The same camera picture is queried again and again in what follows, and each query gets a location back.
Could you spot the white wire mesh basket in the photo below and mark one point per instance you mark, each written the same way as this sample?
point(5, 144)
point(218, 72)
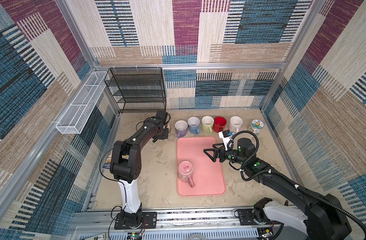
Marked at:
point(77, 114)

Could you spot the red ceramic mug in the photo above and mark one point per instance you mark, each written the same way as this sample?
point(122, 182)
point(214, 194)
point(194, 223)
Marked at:
point(219, 124)

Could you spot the pink ghost pattern mug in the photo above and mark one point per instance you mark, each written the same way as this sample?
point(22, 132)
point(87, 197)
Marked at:
point(186, 172)

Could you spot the blue dotted ceramic mug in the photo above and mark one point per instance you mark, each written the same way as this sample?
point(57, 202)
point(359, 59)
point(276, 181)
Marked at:
point(194, 125)

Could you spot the white ceramic mug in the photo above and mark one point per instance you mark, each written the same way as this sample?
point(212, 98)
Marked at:
point(235, 124)

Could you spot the black wire mesh shelf rack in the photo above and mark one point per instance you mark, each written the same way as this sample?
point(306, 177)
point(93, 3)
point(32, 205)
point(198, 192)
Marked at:
point(137, 90)

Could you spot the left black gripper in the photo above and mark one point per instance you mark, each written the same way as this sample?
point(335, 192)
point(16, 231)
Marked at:
point(165, 136)

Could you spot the purple ceramic mug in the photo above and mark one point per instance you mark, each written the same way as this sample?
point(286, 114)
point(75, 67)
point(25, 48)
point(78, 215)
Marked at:
point(181, 128)

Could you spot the light green ceramic mug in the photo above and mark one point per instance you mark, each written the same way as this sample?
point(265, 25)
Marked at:
point(207, 124)

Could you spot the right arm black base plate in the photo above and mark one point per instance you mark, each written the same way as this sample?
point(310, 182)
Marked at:
point(247, 218)

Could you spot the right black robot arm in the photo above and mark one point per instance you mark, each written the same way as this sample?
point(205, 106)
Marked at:
point(319, 217)

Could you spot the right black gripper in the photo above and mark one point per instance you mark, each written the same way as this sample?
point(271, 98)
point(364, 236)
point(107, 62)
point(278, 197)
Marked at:
point(216, 151)

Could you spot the green lidded yogurt cup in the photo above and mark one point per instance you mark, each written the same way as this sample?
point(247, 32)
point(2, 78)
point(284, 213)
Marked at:
point(256, 126)

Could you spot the pink plastic tray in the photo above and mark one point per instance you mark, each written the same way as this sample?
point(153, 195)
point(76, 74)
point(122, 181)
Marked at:
point(208, 176)

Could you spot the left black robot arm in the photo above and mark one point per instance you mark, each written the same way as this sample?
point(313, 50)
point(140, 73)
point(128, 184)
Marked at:
point(126, 164)

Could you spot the blue treehouse paperback book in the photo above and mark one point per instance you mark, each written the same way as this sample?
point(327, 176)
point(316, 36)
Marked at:
point(107, 163)

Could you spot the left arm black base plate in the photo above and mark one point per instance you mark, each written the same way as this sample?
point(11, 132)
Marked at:
point(148, 220)

